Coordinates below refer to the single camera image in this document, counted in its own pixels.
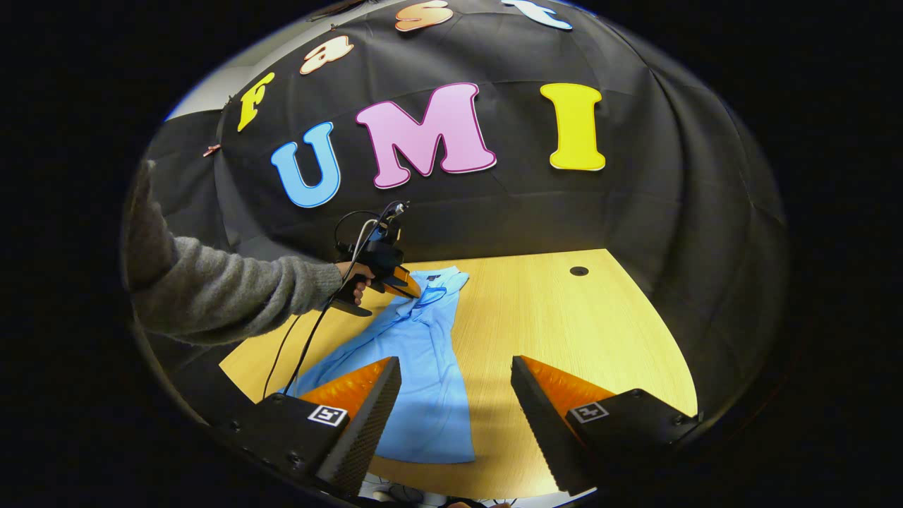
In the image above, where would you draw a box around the light blue T-shirt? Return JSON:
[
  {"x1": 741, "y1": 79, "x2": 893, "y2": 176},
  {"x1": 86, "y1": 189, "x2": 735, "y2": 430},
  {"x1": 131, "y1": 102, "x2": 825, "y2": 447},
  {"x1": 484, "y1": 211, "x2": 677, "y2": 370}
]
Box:
[{"x1": 282, "y1": 265, "x2": 477, "y2": 465}]

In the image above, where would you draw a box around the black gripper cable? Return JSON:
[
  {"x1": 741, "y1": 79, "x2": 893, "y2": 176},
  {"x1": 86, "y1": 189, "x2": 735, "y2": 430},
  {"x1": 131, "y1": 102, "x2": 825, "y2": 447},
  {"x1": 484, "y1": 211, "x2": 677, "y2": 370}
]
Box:
[{"x1": 263, "y1": 201, "x2": 410, "y2": 400}]

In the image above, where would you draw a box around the black backdrop cloth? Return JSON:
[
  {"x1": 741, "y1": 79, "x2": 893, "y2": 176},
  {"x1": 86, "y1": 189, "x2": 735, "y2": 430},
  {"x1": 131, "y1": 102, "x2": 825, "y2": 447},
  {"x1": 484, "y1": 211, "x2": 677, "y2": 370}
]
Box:
[{"x1": 123, "y1": 0, "x2": 791, "y2": 431}]

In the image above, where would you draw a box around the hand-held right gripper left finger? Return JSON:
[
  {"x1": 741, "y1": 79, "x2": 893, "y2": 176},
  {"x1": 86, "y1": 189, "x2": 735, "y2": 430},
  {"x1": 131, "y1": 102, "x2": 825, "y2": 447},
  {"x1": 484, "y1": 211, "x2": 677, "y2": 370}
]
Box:
[{"x1": 212, "y1": 356, "x2": 403, "y2": 497}]

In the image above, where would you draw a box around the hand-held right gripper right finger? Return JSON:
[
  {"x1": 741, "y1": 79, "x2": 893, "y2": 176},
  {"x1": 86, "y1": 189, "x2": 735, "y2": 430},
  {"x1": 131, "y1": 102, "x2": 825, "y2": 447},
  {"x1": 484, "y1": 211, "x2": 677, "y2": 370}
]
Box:
[{"x1": 511, "y1": 355, "x2": 703, "y2": 497}]

